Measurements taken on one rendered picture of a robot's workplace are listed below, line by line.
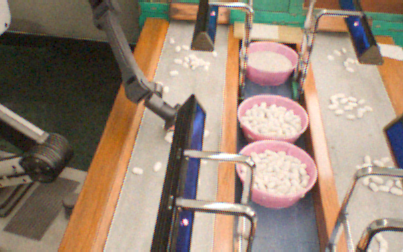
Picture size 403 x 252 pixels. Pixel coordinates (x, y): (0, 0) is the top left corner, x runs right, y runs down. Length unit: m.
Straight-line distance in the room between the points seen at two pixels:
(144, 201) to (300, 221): 0.50
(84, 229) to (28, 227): 0.46
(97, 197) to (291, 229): 0.61
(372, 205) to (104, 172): 0.85
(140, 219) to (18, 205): 0.62
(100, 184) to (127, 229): 0.18
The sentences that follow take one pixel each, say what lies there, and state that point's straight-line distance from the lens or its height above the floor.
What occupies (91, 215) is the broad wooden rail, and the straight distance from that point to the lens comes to 1.41.
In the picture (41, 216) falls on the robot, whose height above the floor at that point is 0.48.
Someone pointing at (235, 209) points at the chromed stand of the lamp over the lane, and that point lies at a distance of 0.95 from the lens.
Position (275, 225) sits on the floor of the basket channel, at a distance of 1.52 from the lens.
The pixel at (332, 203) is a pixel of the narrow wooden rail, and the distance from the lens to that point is 1.51.
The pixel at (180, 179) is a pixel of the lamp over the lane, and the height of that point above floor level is 1.11.
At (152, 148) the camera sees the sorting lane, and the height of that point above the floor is 0.74.
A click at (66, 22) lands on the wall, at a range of 3.61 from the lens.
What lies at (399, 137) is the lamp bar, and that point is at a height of 1.08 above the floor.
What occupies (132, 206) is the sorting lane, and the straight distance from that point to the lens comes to 1.45.
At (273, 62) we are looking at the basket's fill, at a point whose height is 0.74.
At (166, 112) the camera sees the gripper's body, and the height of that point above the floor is 0.85.
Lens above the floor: 1.83
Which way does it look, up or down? 39 degrees down
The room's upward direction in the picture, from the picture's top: 3 degrees clockwise
